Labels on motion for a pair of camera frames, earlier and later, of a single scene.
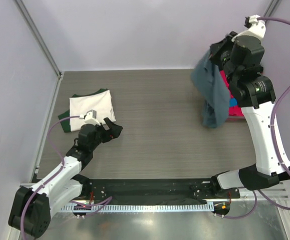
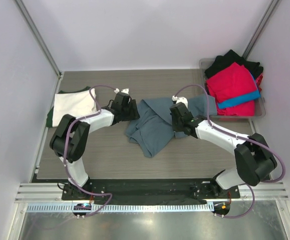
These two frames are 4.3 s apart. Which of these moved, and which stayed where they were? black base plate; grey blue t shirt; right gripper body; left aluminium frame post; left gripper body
Moved: left gripper body; grey blue t shirt; right gripper body
Stayed: black base plate; left aluminium frame post
